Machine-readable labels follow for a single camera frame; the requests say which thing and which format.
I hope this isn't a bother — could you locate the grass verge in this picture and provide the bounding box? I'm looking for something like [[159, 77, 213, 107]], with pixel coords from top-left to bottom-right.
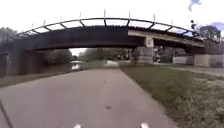
[[118, 62, 224, 128]]

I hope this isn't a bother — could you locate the pale low wall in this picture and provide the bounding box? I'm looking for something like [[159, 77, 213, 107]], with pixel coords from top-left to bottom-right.
[[172, 54, 224, 69]]

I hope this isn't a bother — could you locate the dark arched bridge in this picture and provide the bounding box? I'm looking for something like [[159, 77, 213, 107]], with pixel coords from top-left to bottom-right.
[[0, 9, 224, 78]]

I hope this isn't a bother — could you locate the dark earth bank strip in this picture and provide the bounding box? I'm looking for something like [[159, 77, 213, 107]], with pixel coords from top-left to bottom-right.
[[0, 61, 108, 89]]

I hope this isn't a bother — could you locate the canal water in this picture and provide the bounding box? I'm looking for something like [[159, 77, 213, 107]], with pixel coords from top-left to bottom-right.
[[39, 60, 88, 75]]

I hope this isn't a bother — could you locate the person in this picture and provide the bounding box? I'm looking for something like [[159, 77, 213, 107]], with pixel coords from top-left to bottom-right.
[[189, 19, 198, 32]]

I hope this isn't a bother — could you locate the row of trees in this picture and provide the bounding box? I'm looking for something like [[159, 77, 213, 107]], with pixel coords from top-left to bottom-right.
[[42, 47, 132, 66]]

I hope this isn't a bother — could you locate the grey asphalt path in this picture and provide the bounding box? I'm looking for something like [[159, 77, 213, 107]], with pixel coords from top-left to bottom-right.
[[0, 60, 179, 128]]

